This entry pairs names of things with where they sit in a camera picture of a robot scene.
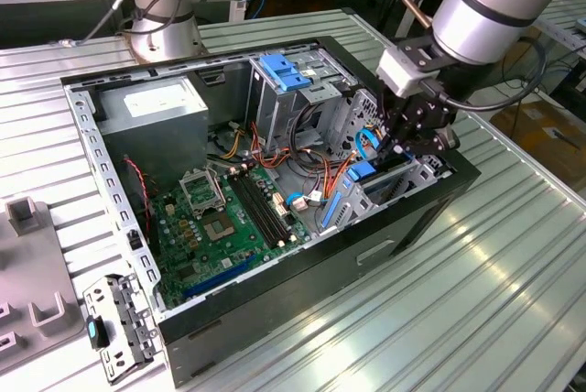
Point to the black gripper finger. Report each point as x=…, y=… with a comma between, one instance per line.
x=435, y=142
x=391, y=128

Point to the hard disk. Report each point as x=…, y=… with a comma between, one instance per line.
x=361, y=171

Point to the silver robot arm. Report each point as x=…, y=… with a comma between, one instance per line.
x=494, y=3

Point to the grey metal disk bay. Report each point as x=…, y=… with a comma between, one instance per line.
x=354, y=199

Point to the brown cardboard box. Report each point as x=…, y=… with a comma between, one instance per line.
x=540, y=135

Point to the white board connector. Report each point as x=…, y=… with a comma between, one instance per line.
x=298, y=203

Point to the blue plastic drive latch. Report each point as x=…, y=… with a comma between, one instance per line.
x=284, y=73

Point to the grey metal drive cage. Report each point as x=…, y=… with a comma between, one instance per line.
x=270, y=112

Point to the black RAM slot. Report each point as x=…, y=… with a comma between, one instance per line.
x=268, y=206
x=254, y=211

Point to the metal slat side table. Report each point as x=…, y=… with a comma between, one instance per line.
x=565, y=25

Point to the green motherboard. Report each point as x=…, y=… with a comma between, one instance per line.
x=238, y=245

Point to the CPU socket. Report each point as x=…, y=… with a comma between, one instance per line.
x=220, y=228

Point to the black open PC case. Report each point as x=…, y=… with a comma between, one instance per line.
x=274, y=300

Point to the blue expansion slot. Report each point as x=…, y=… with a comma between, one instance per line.
x=220, y=278

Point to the grey power supply unit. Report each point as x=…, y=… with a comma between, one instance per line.
x=155, y=144

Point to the black case fan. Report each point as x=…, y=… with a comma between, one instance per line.
x=137, y=199

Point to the black latch blue tab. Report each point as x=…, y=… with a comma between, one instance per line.
x=94, y=331

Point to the grey parts rack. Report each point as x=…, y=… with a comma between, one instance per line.
x=32, y=264

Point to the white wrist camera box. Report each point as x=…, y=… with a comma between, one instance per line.
x=398, y=73

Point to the hinged metal slot bracket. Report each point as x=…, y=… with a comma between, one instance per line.
x=103, y=293

